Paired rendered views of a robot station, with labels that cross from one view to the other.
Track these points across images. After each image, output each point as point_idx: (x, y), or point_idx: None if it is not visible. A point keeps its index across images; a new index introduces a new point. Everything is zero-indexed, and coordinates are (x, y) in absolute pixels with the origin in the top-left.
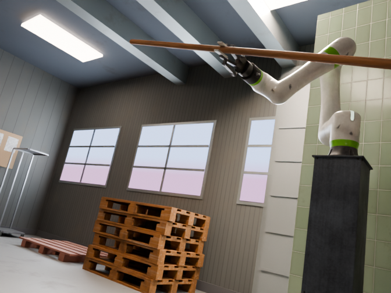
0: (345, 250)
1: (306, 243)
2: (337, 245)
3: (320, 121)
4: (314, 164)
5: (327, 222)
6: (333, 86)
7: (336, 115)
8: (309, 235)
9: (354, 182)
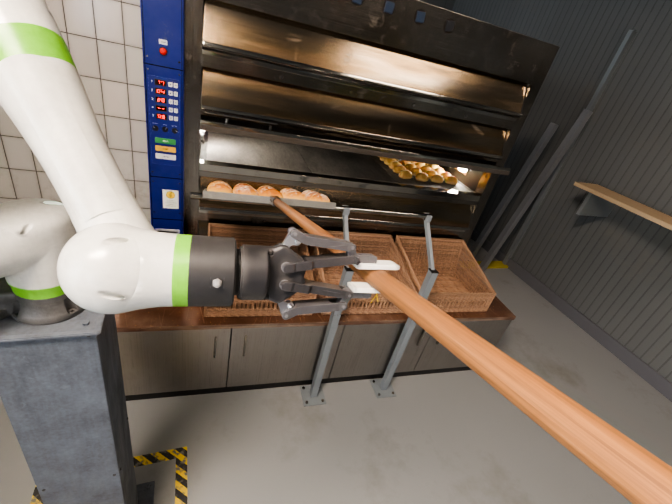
0: (121, 386)
1: (113, 435)
2: (119, 393)
3: None
4: (98, 343)
5: (114, 387)
6: None
7: (64, 229)
8: (112, 423)
9: (113, 315)
